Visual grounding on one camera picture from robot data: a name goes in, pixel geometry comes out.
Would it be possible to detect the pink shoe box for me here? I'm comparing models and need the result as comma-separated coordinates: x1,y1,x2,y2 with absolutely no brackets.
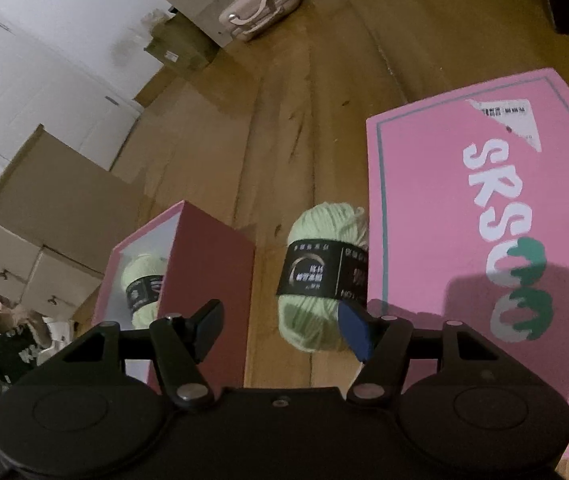
92,200,255,393

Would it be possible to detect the cardboard box in corner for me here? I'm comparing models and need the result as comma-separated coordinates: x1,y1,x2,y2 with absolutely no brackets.
141,9,219,76

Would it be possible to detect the pink box lid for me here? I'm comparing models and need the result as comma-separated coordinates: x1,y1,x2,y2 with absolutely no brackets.
365,66,569,461

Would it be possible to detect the white drawer cabinet left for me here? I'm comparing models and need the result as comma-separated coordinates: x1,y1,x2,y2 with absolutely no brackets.
0,128,142,321

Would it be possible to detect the green yarn ball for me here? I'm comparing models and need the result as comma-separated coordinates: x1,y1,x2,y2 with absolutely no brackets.
121,254,167,330
276,203,368,352

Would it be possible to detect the pink small suitcase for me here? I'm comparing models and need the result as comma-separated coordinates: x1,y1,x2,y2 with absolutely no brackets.
218,0,302,42

